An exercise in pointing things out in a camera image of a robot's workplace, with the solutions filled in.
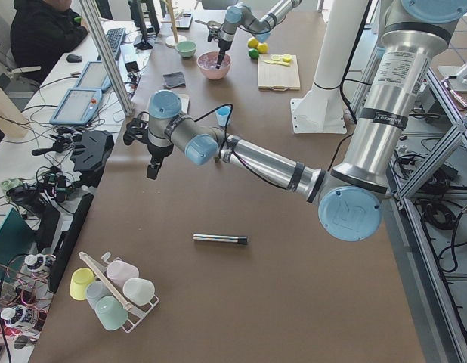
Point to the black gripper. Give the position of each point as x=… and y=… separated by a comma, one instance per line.
x=223, y=45
x=156, y=153

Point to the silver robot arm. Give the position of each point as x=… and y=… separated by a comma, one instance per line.
x=348, y=195
x=240, y=16

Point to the pink bowl of ice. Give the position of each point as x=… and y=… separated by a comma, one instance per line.
x=207, y=63

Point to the light blue plastic cup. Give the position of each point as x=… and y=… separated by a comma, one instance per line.
x=222, y=115

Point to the pink cup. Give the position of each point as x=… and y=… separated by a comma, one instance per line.
x=119, y=272

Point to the white cup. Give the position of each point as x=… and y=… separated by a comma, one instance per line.
x=140, y=291

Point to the yellow cup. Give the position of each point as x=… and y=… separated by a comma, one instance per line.
x=80, y=280

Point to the grey blue cup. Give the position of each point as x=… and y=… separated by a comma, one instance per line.
x=94, y=292

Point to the mint green cup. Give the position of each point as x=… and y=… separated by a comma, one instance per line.
x=111, y=313

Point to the metal scoop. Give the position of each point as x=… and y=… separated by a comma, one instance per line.
x=211, y=24

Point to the green lime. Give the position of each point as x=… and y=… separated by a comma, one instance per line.
x=253, y=53

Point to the green ceramic bowl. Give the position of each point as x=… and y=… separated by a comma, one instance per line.
x=186, y=49

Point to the whole yellow lemon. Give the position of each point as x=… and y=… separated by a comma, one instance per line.
x=262, y=48

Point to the wooden stand round base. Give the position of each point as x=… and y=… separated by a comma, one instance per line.
x=172, y=40

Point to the grey folded cloth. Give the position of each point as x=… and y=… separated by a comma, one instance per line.
x=173, y=80

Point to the wooden cutting board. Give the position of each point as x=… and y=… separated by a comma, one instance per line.
x=276, y=77

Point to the black angular device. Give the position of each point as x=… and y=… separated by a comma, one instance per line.
x=90, y=154

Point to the yellow plastic knife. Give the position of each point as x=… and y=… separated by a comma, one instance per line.
x=276, y=62

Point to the steel muddler black tip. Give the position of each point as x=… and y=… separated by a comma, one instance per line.
x=241, y=240

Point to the near blue teach pendant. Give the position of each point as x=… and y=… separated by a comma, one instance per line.
x=78, y=107

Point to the blue teach pendant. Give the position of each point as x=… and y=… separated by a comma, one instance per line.
x=78, y=107
x=94, y=75

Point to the black keyboard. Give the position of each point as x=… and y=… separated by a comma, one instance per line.
x=115, y=39

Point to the far blue teach pendant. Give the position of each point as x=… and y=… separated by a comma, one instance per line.
x=94, y=75

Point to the black computer mouse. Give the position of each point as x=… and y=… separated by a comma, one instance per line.
x=74, y=58

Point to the person in black jacket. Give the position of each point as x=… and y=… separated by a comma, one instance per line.
x=41, y=32

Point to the white wire cup rack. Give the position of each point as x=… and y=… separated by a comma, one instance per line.
x=136, y=314

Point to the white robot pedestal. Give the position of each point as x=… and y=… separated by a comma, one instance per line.
x=321, y=109

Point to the aluminium frame post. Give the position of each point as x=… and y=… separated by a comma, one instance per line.
x=104, y=50

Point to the aluminium frame rack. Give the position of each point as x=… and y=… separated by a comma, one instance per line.
x=428, y=179

